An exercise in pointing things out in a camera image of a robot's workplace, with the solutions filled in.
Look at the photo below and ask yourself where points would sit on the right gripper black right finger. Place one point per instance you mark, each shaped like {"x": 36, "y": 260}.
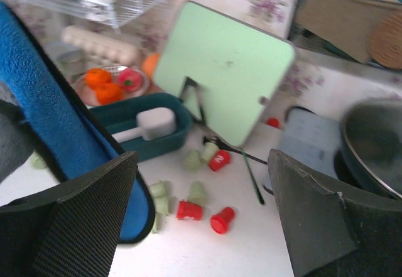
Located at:
{"x": 332, "y": 228}

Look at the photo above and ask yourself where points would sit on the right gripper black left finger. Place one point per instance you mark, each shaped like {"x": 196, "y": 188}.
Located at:
{"x": 71, "y": 229}

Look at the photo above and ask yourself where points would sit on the teal storage basket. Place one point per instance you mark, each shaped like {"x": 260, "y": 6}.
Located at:
{"x": 121, "y": 116}

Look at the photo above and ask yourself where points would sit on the black wok pan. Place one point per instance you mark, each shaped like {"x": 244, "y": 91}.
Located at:
{"x": 370, "y": 135}

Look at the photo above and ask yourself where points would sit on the green capsule cluster lower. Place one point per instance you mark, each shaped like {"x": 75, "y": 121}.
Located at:
{"x": 156, "y": 224}

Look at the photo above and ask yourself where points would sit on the green capsule cluster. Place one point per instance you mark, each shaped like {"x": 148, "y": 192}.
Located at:
{"x": 197, "y": 194}
{"x": 159, "y": 189}
{"x": 162, "y": 205}
{"x": 156, "y": 224}

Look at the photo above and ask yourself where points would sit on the green capsule cluster middle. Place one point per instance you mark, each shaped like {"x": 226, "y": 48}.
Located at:
{"x": 162, "y": 205}

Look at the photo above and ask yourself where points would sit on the grey induction cooker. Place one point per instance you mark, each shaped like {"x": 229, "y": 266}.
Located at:
{"x": 311, "y": 139}

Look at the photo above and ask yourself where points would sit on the green capsule cluster top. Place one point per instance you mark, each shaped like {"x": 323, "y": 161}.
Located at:
{"x": 159, "y": 189}

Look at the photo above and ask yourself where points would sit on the blue grey oven mitt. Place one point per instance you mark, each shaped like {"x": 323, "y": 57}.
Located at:
{"x": 45, "y": 113}

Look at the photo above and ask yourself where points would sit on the red capsule cluster right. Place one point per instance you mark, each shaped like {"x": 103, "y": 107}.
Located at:
{"x": 221, "y": 222}

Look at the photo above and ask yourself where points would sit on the red capsule cluster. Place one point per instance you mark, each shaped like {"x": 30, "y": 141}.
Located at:
{"x": 189, "y": 211}
{"x": 221, "y": 222}

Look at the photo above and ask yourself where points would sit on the red capsule cluster middle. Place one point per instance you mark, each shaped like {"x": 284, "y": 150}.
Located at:
{"x": 189, "y": 211}

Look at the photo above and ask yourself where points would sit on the red capsule by cooker left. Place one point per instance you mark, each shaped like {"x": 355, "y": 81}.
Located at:
{"x": 273, "y": 122}

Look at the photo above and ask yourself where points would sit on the green capsule upper cluster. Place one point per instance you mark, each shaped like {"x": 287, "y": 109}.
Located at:
{"x": 197, "y": 194}

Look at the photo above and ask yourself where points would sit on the red capsule near board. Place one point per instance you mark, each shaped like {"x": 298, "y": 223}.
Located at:
{"x": 220, "y": 160}

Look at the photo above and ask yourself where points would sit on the green capsule beside board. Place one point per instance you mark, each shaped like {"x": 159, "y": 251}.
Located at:
{"x": 192, "y": 161}

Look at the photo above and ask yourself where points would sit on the glass fruit plate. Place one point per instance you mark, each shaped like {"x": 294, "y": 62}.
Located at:
{"x": 103, "y": 86}

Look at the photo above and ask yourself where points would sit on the long dark spoon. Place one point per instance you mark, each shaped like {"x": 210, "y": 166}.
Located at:
{"x": 224, "y": 146}

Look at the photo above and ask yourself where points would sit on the green cutting board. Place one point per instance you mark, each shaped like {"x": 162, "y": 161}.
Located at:
{"x": 234, "y": 64}

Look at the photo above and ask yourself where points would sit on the white egg tray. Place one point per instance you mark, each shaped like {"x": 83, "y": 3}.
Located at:
{"x": 102, "y": 48}

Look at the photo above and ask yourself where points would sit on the orange fruit behind board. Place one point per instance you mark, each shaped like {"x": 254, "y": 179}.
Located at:
{"x": 149, "y": 64}

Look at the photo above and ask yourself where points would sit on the round cork coaster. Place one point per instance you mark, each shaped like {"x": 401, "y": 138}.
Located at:
{"x": 385, "y": 42}

